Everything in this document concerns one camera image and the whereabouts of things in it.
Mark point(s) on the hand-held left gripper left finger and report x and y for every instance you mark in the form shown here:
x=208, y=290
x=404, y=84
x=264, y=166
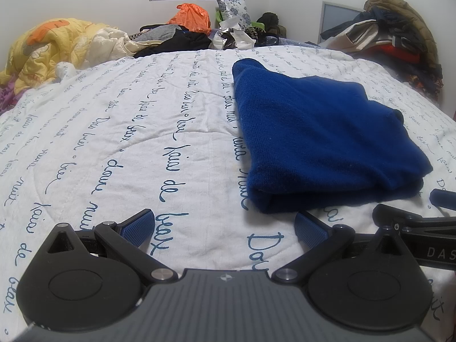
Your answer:
x=137, y=225

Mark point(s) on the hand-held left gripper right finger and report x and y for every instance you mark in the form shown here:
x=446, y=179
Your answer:
x=310, y=228

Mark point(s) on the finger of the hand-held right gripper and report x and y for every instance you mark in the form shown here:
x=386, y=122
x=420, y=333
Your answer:
x=388, y=215
x=441, y=198

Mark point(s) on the blue knit sweater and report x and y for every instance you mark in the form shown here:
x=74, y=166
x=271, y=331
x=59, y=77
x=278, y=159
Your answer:
x=320, y=131

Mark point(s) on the pile of mixed clothes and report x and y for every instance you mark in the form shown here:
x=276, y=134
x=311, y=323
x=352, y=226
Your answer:
x=402, y=39

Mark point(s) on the white script-printed bed quilt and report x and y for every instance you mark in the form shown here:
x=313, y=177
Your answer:
x=124, y=114

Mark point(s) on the cream cloth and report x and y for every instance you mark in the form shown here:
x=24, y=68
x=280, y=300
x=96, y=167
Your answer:
x=110, y=46

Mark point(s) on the purple cloth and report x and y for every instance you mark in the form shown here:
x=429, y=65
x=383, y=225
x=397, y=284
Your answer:
x=9, y=96

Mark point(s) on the grey garment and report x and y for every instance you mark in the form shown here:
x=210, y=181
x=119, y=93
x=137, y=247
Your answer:
x=156, y=34

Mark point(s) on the yellow quilted blanket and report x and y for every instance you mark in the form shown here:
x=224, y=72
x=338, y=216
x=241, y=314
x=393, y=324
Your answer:
x=42, y=50

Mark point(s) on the crumpled silver plastic wrap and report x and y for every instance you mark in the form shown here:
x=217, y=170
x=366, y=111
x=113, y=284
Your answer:
x=237, y=37

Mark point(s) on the grey framed panel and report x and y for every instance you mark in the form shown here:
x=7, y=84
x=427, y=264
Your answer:
x=333, y=16

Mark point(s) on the green plastic stool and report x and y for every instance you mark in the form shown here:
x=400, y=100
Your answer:
x=257, y=27

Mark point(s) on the olive green bag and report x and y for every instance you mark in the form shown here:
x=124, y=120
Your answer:
x=269, y=19

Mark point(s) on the orange plastic bag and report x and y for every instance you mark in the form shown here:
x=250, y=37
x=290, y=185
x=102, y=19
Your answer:
x=190, y=17

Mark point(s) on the white blue floral pillow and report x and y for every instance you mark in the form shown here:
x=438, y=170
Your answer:
x=238, y=9

